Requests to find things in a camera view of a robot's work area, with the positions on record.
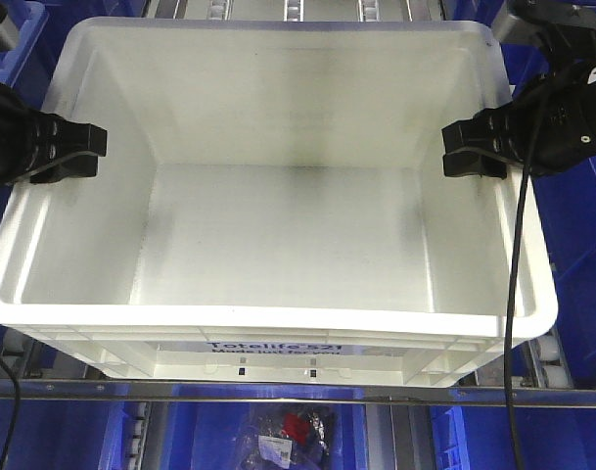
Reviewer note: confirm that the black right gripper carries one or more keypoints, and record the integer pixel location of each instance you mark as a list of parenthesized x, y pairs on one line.
[(555, 116)]

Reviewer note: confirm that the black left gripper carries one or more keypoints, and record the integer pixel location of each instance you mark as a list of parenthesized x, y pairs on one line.
[(22, 127)]

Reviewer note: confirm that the white plastic tote bin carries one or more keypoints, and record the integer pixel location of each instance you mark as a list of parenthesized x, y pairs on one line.
[(271, 207)]

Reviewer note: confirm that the blue bin right of tote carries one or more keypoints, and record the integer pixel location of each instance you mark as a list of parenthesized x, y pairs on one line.
[(567, 207)]

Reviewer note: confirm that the blue bin of tote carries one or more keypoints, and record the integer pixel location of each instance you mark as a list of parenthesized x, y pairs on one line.
[(567, 207), (28, 67)]

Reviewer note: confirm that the blue bin left of tote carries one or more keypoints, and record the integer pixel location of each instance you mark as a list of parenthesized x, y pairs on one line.
[(28, 67)]

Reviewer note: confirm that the blue bin lower left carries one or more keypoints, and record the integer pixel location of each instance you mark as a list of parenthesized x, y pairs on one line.
[(72, 435)]

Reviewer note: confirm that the blue bin lower right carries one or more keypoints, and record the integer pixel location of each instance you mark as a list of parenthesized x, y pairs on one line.
[(467, 437)]

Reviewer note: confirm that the blue bin lower middle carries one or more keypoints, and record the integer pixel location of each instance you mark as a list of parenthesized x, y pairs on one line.
[(204, 435)]

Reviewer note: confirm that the rear right roller track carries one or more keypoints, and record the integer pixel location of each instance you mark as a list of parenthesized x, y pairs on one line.
[(371, 11)]

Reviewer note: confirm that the rear left roller track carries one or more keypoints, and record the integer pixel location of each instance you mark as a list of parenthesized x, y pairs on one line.
[(219, 10)]

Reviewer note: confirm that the left white roller track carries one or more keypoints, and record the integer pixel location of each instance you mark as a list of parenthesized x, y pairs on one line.
[(19, 353)]

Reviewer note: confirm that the white roller track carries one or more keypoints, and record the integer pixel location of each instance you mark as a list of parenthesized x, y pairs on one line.
[(548, 362), (19, 353)]

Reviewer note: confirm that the rear centre roller track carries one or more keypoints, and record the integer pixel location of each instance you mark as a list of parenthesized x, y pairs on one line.
[(293, 11)]

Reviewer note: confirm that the right white roller track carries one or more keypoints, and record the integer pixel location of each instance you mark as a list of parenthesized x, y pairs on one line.
[(548, 362)]

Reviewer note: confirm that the bagged red and black parts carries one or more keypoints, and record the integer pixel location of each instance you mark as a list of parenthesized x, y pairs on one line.
[(286, 437)]

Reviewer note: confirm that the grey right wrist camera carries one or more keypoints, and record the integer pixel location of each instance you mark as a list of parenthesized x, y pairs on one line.
[(523, 22)]

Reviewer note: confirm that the steel shelf front rail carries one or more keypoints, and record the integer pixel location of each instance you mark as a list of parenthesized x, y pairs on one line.
[(114, 390)]

